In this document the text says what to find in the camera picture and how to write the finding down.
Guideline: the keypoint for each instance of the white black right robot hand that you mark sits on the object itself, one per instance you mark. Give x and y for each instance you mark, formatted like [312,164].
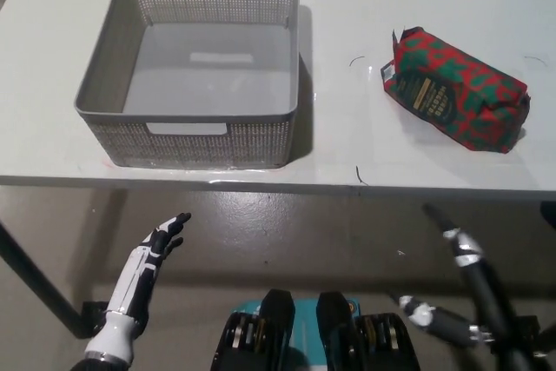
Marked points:
[471,262]

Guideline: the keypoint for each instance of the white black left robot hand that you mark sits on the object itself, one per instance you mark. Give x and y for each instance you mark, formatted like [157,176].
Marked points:
[145,264]

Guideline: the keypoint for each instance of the black teal robot torso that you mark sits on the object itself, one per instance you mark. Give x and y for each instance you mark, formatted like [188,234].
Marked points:
[269,336]

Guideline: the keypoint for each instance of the red green coffee bean bag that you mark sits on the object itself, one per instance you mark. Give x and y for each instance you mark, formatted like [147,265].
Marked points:
[465,84]

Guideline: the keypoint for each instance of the black table leg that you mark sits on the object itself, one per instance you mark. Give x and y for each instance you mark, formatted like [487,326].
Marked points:
[549,214]
[43,280]

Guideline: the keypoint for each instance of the grey perforated plastic basket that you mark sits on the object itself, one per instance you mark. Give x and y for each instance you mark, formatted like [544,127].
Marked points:
[217,80]

